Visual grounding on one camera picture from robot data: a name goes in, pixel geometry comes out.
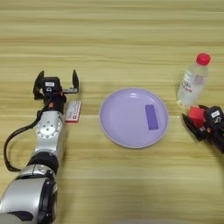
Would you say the clear water bottle red cap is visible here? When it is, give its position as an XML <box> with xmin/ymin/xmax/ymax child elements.
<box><xmin>176</xmin><ymin>52</ymin><xmax>212</xmax><ymax>109</ymax></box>

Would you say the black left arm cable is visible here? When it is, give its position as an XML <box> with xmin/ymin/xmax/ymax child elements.
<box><xmin>3</xmin><ymin>107</ymin><xmax>48</xmax><ymax>173</ymax></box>

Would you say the purple round plate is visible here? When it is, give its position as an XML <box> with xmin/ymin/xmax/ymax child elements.
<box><xmin>98</xmin><ymin>87</ymin><xmax>170</xmax><ymax>150</ymax></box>

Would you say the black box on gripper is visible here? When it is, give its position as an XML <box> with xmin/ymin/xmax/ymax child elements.
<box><xmin>203</xmin><ymin>105</ymin><xmax>224</xmax><ymax>129</ymax></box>
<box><xmin>41</xmin><ymin>76</ymin><xmax>62</xmax><ymax>96</ymax></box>

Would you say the red and white small box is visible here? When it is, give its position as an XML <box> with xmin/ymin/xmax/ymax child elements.
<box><xmin>64</xmin><ymin>100</ymin><xmax>83</xmax><ymax>124</ymax></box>

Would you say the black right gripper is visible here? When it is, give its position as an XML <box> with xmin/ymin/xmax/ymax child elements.
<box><xmin>181</xmin><ymin>104</ymin><xmax>224</xmax><ymax>154</ymax></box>

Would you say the red cube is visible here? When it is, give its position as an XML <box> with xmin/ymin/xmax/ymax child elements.
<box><xmin>187</xmin><ymin>105</ymin><xmax>207</xmax><ymax>130</ymax></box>

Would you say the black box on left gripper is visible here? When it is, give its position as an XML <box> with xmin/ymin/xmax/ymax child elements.
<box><xmin>41</xmin><ymin>76</ymin><xmax>62</xmax><ymax>96</ymax></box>

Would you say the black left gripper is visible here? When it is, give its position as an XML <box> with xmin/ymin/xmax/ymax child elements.
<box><xmin>32</xmin><ymin>68</ymin><xmax>81</xmax><ymax>116</ymax></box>

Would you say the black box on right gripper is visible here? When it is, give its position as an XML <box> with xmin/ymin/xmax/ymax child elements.
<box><xmin>203</xmin><ymin>105</ymin><xmax>224</xmax><ymax>129</ymax></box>

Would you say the purple rectangular block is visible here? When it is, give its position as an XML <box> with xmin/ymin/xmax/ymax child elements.
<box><xmin>144</xmin><ymin>103</ymin><xmax>160</xmax><ymax>131</ymax></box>

